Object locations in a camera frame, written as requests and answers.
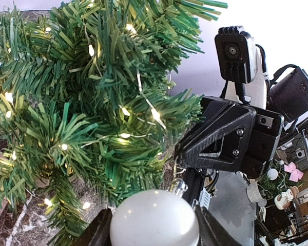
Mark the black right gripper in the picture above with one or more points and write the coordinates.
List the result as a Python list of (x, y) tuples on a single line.
[(220, 140)]

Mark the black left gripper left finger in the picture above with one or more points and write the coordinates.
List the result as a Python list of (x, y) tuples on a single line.
[(98, 231)]

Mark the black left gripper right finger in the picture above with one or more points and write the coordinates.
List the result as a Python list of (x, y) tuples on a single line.
[(210, 230)]

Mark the white ball ornament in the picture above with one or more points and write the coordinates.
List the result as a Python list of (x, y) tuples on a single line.
[(155, 217)]

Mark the small green christmas tree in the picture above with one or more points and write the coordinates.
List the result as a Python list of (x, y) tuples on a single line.
[(84, 94)]

